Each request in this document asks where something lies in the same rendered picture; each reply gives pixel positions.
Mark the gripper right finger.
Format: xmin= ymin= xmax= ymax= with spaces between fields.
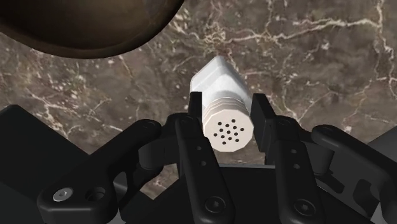
xmin=249 ymin=93 xmax=397 ymax=224

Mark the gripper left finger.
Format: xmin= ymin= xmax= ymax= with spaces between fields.
xmin=37 ymin=91 xmax=236 ymax=224

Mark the white salt shaker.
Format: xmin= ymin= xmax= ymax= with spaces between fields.
xmin=190 ymin=55 xmax=254 ymax=153

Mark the dark brown bowl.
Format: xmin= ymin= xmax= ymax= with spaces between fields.
xmin=0 ymin=0 xmax=186 ymax=59

